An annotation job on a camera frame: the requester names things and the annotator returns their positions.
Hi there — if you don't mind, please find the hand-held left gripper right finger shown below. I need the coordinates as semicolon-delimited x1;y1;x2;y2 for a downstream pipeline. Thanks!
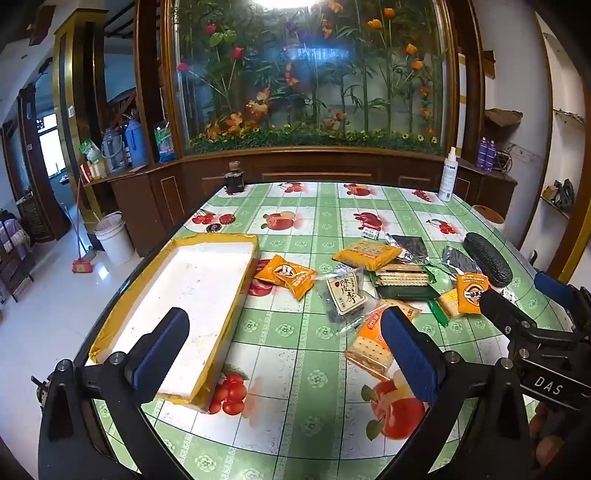
379;307;542;480

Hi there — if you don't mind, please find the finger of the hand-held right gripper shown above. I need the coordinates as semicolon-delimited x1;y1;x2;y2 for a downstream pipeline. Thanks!
479;290;543;344
534;271;580;315

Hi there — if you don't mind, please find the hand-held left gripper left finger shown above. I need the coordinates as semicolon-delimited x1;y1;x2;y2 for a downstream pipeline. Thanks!
38;307;191;480

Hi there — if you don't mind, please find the orange snack packet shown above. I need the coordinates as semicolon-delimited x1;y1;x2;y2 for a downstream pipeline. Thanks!
254;255;318;301
455;272;490;317

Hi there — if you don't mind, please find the orange cracker packet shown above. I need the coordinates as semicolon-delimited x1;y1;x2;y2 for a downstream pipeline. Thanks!
344;299;423;381

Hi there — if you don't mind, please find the small green cracker packet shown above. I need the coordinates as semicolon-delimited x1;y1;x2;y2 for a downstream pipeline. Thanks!
427;290;462;326

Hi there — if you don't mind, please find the shiny silver foil packet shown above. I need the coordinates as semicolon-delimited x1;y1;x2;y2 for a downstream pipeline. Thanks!
441;247;481;278

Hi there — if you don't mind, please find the green cracker pack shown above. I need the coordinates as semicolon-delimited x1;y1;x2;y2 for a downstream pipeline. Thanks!
369;263;439;301

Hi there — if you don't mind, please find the white foam tray yellow tape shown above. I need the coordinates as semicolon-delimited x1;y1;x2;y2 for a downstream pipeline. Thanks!
89;233;260;413

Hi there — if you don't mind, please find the clear plum packet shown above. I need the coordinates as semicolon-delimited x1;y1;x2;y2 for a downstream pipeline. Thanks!
315;267;382;335

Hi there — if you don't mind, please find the yellow biscuit pack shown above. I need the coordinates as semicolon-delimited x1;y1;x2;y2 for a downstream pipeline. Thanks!
331;240;402;272

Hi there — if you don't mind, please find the black glasses case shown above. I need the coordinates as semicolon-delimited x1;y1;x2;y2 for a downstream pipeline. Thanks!
463;232;514;288

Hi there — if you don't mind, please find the brown round stool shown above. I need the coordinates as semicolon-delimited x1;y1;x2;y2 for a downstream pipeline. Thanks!
471;204;505;226

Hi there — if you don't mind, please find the dark silver foil packet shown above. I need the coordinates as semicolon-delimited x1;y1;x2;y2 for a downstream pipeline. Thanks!
385;233;432;266

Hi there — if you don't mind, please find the red broom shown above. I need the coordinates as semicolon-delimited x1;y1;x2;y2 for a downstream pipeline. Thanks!
71;178;95;274

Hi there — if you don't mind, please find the white plastic bucket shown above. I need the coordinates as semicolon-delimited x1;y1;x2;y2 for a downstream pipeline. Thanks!
95;212;136;265

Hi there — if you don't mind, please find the white spray bottle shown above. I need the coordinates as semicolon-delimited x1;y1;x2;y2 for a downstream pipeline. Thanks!
438;147;459;203

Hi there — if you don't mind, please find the wooden chair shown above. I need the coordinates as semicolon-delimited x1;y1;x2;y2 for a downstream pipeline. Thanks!
0;210;35;303

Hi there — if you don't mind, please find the dark glass bottle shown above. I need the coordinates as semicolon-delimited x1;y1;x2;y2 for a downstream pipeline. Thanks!
225;161;245;193

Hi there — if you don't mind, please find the brown wooden cabinet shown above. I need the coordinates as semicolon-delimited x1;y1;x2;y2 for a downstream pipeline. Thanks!
83;148;518;259

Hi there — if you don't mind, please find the grey thermos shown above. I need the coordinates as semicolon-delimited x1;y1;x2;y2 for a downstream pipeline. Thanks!
100;128;126;172

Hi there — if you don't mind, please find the green white bag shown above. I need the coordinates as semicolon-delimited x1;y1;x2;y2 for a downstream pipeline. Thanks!
79;139;108;178

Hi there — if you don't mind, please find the blue thermos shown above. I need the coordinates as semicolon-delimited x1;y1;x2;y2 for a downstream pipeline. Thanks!
124;119;148;167

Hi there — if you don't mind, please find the white rolled poster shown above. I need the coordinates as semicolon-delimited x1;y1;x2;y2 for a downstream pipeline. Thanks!
457;53;467;139

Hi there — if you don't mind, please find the artificial flower glass display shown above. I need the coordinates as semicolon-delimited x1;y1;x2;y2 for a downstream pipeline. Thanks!
164;0;455;155

